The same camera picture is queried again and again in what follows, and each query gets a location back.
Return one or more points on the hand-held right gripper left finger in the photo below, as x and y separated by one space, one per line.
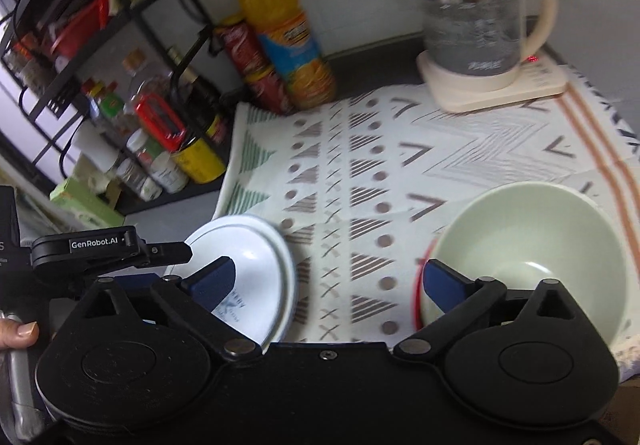
215 281

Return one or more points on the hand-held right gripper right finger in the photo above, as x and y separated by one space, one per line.
445 285

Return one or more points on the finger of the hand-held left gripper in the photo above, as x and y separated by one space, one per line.
170 253

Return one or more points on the small blue-rimmed white plate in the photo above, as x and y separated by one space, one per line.
250 250

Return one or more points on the large blue-rimmed white plate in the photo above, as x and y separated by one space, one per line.
294 275

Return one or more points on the large pale green bowl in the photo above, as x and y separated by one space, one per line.
525 235

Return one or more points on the person's left hand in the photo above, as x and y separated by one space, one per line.
20 332

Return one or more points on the green box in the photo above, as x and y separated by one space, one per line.
85 205

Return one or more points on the white jar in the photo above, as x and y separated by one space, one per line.
167 171

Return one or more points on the soy sauce bottle yellow label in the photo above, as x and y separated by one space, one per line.
197 162

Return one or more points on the green label sauce bottle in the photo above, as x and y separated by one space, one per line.
112 105

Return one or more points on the dark glass bottle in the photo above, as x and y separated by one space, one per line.
200 95

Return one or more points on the patterned table cloth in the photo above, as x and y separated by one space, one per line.
350 150

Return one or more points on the clear bottle with cork cap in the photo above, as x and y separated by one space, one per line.
142 75

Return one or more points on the cream kettle base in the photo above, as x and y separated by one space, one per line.
480 97

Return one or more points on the red pot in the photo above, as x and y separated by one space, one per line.
75 32

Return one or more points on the orange juice bottle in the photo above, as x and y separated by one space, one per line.
285 40

